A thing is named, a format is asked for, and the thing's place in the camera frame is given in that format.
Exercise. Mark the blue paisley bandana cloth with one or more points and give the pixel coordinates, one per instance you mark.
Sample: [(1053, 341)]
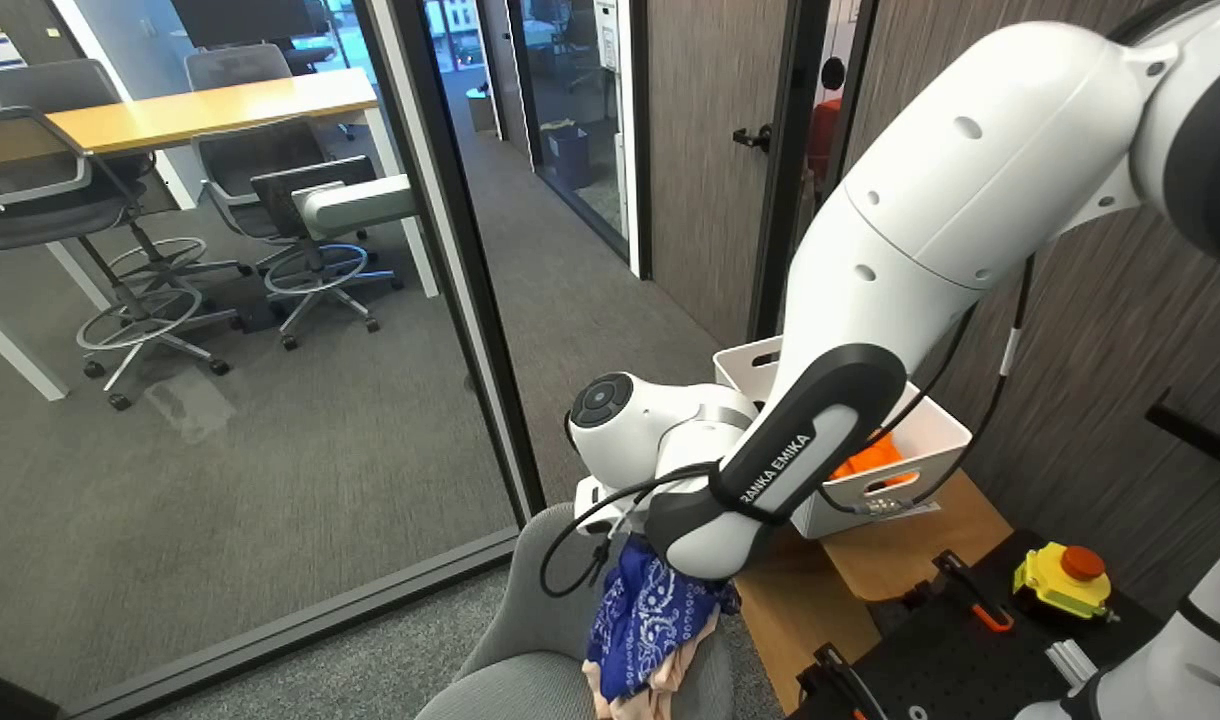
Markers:
[(652, 615)]

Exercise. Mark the peach shirt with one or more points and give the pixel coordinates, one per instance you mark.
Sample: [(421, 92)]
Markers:
[(632, 701)]

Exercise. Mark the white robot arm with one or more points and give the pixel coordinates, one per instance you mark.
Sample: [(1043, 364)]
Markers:
[(952, 224)]

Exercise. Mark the white plastic basket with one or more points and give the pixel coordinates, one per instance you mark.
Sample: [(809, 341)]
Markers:
[(932, 447)]

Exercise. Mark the grey upholstered chair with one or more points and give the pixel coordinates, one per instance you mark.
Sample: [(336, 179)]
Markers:
[(531, 626)]

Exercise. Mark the grey office chair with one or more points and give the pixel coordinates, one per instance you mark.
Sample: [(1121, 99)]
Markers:
[(303, 202), (91, 202)]

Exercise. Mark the orange black bar clamp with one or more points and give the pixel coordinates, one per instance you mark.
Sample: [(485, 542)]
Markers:
[(840, 680), (971, 597)]

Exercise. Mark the black perforated board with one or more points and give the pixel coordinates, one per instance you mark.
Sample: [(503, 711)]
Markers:
[(952, 667)]

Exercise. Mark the wooden meeting table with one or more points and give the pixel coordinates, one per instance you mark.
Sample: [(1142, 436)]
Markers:
[(210, 111)]

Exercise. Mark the yellow emergency stop button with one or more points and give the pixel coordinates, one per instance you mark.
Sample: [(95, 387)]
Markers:
[(1067, 576)]

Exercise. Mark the black glass door frame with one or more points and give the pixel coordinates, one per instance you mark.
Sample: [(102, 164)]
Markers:
[(450, 267)]

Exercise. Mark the red wall object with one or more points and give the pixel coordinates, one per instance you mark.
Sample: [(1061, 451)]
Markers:
[(828, 123)]

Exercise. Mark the black wall fixture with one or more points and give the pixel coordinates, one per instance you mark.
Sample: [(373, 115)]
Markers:
[(1195, 429)]

